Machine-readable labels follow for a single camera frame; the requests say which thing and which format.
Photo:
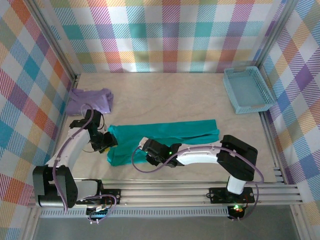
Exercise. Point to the left controller board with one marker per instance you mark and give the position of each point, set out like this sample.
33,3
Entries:
98,212

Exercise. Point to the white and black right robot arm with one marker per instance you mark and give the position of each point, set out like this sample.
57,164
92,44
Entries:
197,155

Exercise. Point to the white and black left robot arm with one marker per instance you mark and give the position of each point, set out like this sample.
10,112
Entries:
72,145

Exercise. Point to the teal t-shirt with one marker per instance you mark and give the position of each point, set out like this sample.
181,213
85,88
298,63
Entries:
162,132

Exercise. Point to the folded purple t-shirt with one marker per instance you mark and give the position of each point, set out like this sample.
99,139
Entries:
95,97

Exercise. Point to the right controller board with LED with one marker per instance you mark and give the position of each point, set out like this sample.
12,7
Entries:
237,210

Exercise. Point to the aluminium right side rail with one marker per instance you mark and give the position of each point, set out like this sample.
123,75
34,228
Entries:
271,135

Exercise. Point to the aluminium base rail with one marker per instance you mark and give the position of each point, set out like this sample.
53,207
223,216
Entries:
162,195

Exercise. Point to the aluminium left frame post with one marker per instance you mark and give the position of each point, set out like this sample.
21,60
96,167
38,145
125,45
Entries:
56,42

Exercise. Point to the aluminium left side rail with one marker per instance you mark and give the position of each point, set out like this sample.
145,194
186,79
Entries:
63,120

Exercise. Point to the aluminium frame post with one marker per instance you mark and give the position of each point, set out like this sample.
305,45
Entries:
276,32
56,42

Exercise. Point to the aluminium right frame post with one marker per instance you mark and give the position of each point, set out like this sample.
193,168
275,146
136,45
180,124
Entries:
276,32

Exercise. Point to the light blue plastic basket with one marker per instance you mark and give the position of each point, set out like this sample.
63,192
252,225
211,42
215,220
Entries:
246,90

